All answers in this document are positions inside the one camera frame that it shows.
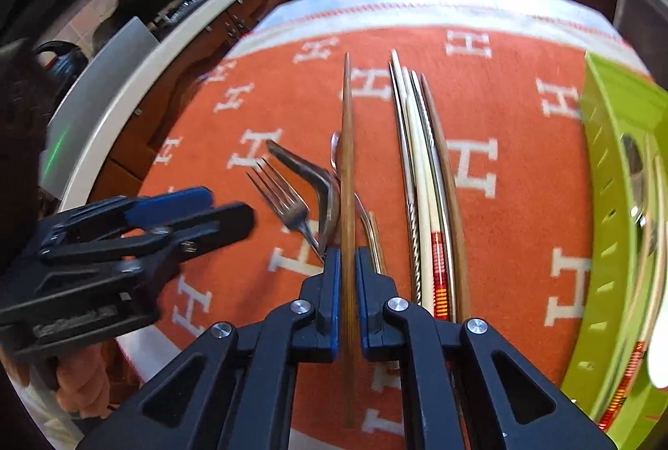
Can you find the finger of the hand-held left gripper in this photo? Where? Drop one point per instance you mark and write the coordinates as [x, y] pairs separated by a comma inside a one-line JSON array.
[[172, 207], [219, 225]]

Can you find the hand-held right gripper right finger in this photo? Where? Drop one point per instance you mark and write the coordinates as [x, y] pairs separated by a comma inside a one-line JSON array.
[[365, 304]]

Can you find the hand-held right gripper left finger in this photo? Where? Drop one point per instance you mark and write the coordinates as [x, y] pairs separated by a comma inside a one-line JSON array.
[[333, 304]]

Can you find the metal fork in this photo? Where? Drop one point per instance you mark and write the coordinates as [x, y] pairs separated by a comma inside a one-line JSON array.
[[282, 199]]

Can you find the metal soup spoon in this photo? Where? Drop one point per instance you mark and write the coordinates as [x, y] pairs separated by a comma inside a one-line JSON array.
[[308, 171]]

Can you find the brown wooden chopstick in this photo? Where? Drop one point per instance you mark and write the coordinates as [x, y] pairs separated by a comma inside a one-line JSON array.
[[455, 220], [347, 142]]

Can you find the green plastic utensil tray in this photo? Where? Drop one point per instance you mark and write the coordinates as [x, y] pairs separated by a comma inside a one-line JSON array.
[[605, 199]]

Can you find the large patterned metal spoon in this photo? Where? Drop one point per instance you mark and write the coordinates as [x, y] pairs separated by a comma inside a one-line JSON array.
[[634, 168]]

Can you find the person's left hand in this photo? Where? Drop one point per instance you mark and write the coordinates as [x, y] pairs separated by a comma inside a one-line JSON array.
[[83, 387]]

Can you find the orange printed blanket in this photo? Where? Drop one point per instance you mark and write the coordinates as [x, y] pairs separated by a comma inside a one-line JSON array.
[[496, 64]]

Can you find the grey metal cabinet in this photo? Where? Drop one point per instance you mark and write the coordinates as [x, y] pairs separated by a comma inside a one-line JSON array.
[[642, 11]]

